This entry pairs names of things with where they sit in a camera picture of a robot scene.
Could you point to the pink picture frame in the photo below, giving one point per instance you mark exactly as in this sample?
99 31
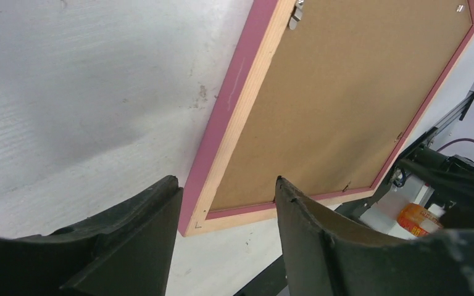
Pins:
266 22

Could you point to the orange labelled bottle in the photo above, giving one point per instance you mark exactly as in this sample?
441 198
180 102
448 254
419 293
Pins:
418 221

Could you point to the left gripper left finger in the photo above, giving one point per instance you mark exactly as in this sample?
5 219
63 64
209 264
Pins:
124 250

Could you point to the brown cardboard backing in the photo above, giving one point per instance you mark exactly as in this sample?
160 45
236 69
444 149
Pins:
341 90

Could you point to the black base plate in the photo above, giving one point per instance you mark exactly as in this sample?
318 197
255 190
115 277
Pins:
272 280

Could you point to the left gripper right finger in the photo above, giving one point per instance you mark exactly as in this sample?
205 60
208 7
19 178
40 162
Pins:
326 253

